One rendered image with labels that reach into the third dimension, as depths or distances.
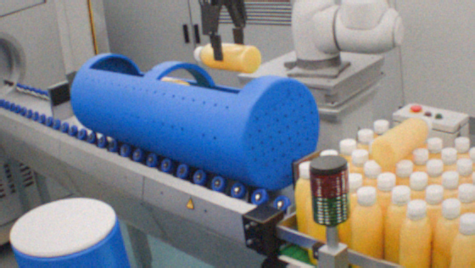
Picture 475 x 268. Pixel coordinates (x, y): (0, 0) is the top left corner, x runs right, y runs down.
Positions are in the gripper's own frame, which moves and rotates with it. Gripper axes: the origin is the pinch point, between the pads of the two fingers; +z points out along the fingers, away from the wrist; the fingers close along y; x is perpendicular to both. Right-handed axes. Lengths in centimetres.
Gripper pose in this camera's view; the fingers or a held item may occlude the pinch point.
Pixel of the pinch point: (228, 46)
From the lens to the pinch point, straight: 162.9
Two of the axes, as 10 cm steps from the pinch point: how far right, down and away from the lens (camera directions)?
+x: 6.8, 1.7, -7.1
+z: 1.3, 9.3, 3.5
